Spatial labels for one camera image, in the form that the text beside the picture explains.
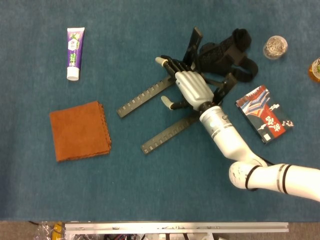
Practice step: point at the amber tea bottle green label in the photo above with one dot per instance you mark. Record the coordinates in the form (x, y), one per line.
(315, 71)

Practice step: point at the black wrist brace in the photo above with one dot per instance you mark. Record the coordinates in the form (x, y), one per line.
(220, 55)

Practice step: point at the purple white toothpaste tube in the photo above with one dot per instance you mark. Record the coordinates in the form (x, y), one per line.
(75, 50)

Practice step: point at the crumpled clear plastic wrap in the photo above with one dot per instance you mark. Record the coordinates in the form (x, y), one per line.
(43, 231)

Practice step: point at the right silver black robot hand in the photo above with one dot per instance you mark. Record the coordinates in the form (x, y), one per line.
(195, 87)

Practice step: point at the clear jar of paper clips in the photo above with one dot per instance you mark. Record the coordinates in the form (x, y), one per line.
(275, 47)

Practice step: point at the red black printed box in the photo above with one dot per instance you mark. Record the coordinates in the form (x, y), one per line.
(265, 115)

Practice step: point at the black folding laptop stand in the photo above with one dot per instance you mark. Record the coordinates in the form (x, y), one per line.
(194, 42)

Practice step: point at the teal table cloth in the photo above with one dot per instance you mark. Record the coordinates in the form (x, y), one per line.
(125, 187)

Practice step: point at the brown folded cloth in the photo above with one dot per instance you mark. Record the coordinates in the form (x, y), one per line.
(80, 131)

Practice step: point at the yellow plastic item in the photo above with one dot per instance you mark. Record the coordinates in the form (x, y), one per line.
(58, 228)

